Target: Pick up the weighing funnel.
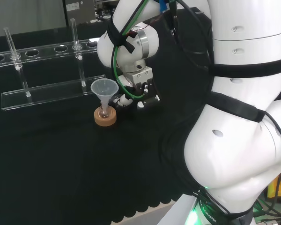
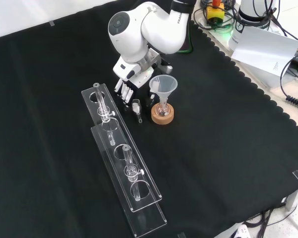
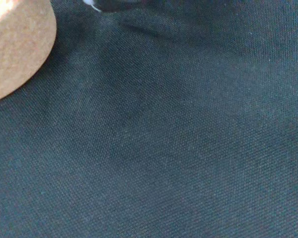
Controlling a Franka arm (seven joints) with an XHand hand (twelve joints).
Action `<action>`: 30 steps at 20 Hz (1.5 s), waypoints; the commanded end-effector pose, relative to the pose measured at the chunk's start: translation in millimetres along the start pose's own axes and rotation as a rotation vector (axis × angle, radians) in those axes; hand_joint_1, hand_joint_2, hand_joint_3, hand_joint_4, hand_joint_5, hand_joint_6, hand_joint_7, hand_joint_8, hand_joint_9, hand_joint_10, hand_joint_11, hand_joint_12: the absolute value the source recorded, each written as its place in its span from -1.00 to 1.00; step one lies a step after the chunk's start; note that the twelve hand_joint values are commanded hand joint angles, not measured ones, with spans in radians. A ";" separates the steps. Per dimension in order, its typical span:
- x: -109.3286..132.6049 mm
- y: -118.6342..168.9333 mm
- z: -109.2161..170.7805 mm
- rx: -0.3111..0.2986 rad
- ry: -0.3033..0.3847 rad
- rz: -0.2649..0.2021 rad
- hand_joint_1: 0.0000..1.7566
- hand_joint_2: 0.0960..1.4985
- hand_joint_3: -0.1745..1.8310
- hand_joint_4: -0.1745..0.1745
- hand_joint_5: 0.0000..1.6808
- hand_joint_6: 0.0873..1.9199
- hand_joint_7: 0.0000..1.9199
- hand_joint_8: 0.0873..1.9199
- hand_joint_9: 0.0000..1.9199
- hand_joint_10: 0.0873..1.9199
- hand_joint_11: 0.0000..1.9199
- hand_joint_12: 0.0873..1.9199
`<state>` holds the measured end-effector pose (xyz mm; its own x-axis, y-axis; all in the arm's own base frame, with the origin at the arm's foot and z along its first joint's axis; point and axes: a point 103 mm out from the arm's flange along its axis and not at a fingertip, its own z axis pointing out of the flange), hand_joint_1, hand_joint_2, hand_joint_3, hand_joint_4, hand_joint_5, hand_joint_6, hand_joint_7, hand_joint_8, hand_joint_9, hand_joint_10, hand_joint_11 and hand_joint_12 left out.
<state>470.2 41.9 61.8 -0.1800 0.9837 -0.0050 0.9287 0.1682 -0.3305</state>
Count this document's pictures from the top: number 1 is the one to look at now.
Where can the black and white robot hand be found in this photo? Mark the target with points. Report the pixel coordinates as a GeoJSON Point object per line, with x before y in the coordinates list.
{"type": "Point", "coordinates": [125, 100]}

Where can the clear plastic funnel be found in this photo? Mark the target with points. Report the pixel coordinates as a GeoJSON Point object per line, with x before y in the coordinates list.
{"type": "Point", "coordinates": [104, 87]}

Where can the clear acrylic funnel stand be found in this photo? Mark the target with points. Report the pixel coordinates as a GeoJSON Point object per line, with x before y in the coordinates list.
{"type": "Point", "coordinates": [49, 94]}

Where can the small round-bottom glass flask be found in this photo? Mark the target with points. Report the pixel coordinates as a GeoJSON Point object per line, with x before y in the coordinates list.
{"type": "Point", "coordinates": [104, 114]}

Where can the black bench cloth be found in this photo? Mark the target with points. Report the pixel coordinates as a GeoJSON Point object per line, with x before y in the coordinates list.
{"type": "Point", "coordinates": [61, 164]}

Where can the grey metal box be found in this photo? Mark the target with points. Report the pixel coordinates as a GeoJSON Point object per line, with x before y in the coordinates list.
{"type": "Point", "coordinates": [78, 10]}

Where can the pale board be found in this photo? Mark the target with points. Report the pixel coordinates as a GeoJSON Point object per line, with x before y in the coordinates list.
{"type": "Point", "coordinates": [25, 16]}

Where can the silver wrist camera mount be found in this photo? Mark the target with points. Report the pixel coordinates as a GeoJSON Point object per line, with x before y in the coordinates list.
{"type": "Point", "coordinates": [140, 76]}

